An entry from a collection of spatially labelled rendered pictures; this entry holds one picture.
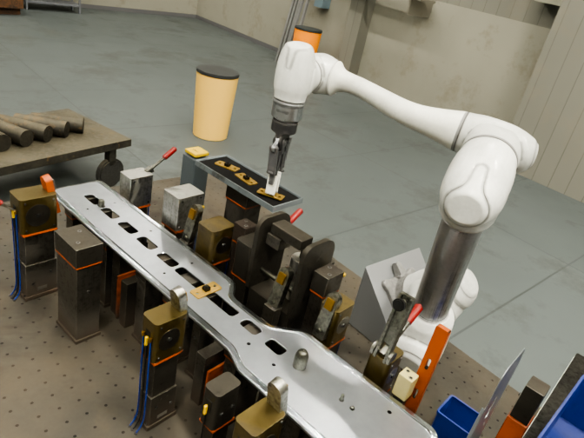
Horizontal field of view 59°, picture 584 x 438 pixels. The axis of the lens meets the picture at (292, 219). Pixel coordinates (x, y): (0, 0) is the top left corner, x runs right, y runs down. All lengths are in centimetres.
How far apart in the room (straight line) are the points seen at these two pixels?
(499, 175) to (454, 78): 711
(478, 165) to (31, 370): 126
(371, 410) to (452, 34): 743
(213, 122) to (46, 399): 401
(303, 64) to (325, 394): 83
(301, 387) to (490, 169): 62
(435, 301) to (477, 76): 676
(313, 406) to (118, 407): 57
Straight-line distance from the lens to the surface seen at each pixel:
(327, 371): 124
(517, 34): 785
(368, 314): 182
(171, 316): 123
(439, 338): 116
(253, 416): 105
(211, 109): 518
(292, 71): 142
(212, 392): 115
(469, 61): 813
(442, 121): 132
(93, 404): 152
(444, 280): 138
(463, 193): 111
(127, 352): 165
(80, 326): 165
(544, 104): 668
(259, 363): 122
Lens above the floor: 183
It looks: 27 degrees down
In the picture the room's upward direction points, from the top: 13 degrees clockwise
